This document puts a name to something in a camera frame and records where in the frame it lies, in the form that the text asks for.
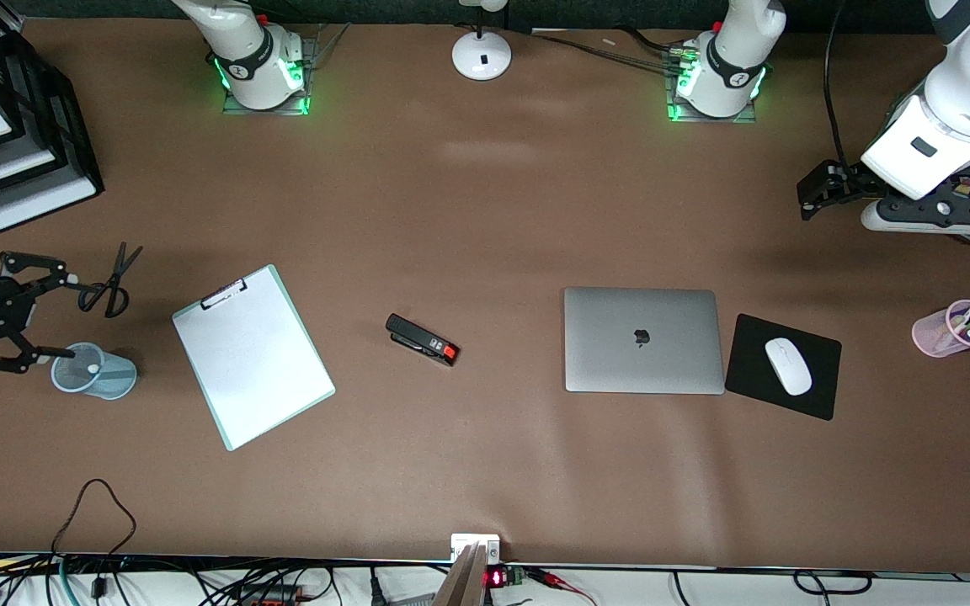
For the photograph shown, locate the silver laptop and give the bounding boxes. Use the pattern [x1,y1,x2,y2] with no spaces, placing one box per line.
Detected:
[563,287,726,395]

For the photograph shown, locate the black stacked paper tray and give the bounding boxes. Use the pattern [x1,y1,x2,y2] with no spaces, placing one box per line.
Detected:
[0,8,105,235]

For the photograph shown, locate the light blue mesh cup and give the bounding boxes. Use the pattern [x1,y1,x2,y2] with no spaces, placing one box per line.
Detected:
[51,342,138,401]

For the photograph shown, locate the white computer mouse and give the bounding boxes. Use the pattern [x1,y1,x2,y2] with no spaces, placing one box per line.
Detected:
[765,338,813,396]

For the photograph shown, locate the pink mesh cup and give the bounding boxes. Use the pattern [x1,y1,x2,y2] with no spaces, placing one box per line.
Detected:
[911,299,970,359]

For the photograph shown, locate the black mouse pad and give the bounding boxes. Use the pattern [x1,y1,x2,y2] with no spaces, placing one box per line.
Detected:
[725,314,843,422]

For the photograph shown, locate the light green clipboard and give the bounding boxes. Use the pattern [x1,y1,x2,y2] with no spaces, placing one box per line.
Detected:
[172,264,336,452]

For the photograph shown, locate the white paper sheet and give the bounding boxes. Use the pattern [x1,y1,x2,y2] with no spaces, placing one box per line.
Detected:
[173,269,333,447]

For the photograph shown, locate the white lamp base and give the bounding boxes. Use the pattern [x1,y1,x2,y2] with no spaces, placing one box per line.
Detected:
[451,0,513,82]

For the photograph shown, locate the black stapler red tip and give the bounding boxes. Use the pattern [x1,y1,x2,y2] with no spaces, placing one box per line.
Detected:
[385,313,460,368]

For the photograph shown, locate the small white box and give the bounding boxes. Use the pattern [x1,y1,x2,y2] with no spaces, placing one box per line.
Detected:
[450,534,502,565]

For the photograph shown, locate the wooden block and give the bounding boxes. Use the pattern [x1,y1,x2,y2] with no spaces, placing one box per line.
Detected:
[433,543,490,606]

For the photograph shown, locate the black handled scissors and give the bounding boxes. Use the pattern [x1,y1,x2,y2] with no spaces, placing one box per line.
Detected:
[77,242,144,319]

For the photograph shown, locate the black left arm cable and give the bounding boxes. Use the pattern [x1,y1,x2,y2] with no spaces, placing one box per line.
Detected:
[821,0,867,170]

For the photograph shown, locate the thin black looped cable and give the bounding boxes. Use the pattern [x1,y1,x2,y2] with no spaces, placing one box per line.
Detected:
[51,478,137,558]

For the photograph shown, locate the black cable bundle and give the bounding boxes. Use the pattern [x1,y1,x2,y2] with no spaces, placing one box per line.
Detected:
[527,28,705,75]

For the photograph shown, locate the black curled cable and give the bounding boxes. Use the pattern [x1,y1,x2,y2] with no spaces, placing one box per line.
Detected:
[792,570,875,595]

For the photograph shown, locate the red wire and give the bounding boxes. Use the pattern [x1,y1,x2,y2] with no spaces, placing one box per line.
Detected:
[527,568,597,606]

